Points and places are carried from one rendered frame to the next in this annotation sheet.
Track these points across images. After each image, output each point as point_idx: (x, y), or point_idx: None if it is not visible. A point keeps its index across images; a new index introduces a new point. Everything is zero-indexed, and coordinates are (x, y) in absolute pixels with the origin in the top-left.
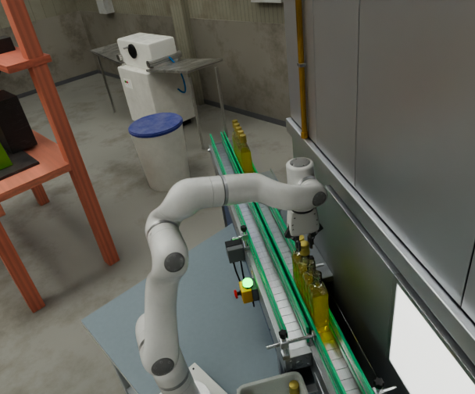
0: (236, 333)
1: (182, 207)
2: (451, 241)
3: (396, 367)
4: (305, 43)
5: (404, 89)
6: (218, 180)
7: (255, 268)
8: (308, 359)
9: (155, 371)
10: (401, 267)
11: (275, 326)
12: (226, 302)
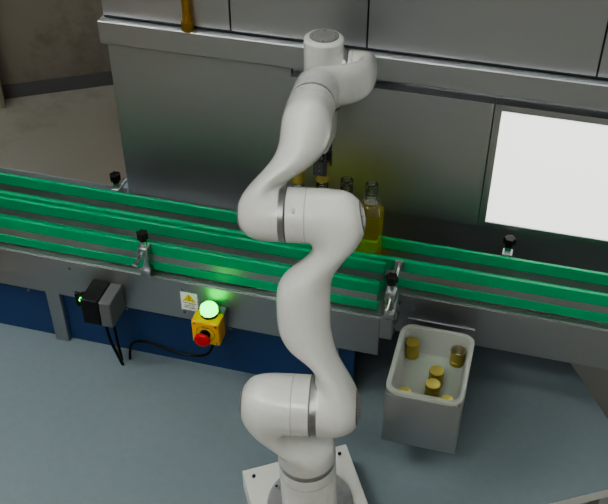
0: (214, 411)
1: (327, 139)
2: (580, 18)
3: (501, 219)
4: None
5: None
6: (320, 87)
7: (201, 282)
8: (398, 305)
9: (358, 418)
10: (506, 88)
11: (331, 306)
12: (140, 399)
